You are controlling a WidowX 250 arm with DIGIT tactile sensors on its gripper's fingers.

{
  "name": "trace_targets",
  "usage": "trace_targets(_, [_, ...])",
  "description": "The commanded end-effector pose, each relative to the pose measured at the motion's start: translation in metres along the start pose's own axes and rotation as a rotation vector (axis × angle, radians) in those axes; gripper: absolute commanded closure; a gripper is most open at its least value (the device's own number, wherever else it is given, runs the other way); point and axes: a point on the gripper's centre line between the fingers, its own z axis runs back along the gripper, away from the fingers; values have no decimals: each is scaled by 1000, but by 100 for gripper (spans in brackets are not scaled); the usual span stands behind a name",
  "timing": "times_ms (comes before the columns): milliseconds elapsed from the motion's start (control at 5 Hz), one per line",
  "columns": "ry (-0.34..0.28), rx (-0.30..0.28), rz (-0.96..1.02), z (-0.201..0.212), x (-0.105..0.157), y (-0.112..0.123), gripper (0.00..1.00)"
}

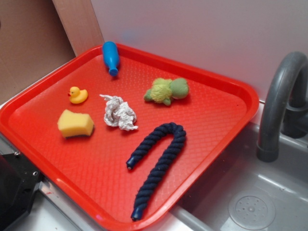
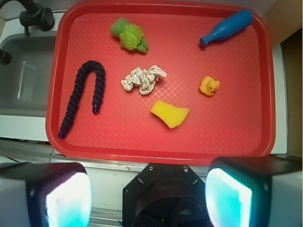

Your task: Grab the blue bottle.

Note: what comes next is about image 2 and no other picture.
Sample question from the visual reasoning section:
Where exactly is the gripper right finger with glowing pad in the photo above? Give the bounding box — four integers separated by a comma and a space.
205, 156, 303, 227

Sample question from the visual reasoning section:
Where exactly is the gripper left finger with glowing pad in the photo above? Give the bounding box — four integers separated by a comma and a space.
0, 162, 93, 227

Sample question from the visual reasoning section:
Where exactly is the blue plastic bottle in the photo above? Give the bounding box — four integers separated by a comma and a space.
199, 9, 253, 47

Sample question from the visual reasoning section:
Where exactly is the yellow sponge piece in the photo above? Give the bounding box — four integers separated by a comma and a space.
151, 100, 190, 129

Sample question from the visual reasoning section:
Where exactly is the yellow rubber duck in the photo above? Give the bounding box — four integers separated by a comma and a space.
199, 76, 220, 96

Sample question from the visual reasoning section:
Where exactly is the grey sink basin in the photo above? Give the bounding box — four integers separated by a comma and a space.
0, 31, 57, 117

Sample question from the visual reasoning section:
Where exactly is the red plastic tray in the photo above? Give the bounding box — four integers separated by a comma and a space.
46, 0, 276, 166

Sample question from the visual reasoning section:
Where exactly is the crumpled white paper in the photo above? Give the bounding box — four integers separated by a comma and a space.
121, 65, 167, 95

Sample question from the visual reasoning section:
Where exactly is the green fuzzy plush toy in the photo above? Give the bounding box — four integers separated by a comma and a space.
110, 18, 149, 54

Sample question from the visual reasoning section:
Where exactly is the black faucet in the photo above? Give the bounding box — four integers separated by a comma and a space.
0, 0, 55, 66

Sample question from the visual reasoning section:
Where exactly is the dark purple rope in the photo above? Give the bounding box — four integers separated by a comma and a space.
58, 60, 106, 140

